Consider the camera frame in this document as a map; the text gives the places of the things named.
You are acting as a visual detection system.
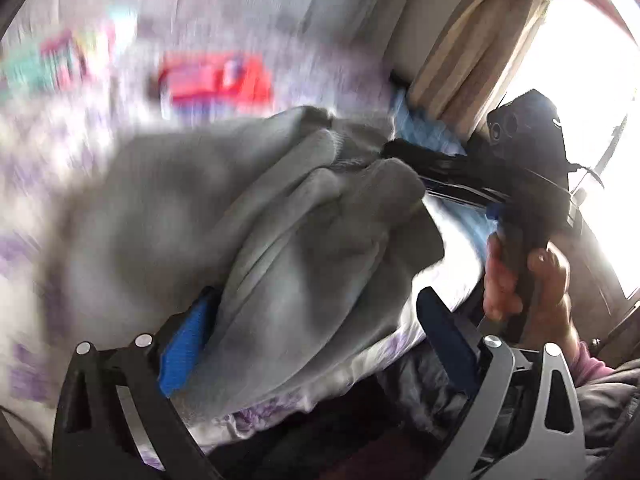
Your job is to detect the grey sweatpants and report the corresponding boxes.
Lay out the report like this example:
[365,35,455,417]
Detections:
[48,106,444,420]

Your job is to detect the person's right hand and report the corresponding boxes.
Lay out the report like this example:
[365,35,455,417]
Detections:
[482,234,582,351]

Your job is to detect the beige striped window curtain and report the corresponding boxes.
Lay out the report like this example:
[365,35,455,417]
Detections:
[408,0,549,142]

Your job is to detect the purple floral bed sheet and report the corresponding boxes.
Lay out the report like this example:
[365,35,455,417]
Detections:
[0,34,501,461]

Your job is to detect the red blue folded garment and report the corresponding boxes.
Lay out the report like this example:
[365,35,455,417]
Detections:
[157,51,273,108]

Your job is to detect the teal pink folded blanket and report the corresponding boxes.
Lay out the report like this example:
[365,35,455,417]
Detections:
[1,8,138,101]

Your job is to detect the lilac wall curtain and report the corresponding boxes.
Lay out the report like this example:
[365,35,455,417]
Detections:
[2,0,408,125]

